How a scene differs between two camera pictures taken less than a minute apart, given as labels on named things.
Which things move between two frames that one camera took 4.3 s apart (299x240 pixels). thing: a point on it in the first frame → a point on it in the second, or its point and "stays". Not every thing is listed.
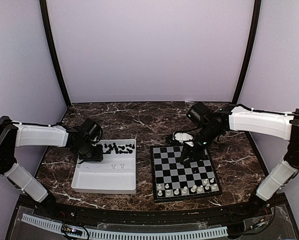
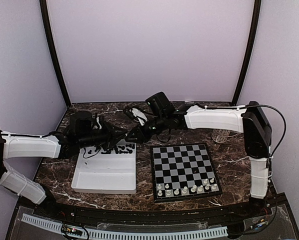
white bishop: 193,189 stays
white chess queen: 184,191 stays
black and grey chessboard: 172,181 stays
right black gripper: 197,155 → 139,134
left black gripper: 98,157 → 111,136
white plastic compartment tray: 116,173 stays
